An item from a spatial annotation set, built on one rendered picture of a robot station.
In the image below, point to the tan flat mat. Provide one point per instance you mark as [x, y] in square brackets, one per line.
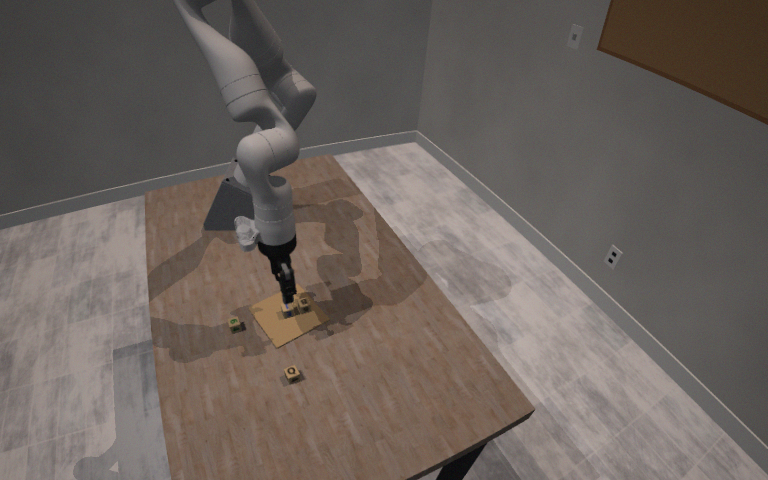
[282, 330]

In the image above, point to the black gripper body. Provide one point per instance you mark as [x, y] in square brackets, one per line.
[280, 252]

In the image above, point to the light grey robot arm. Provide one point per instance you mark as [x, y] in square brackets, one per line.
[244, 93]

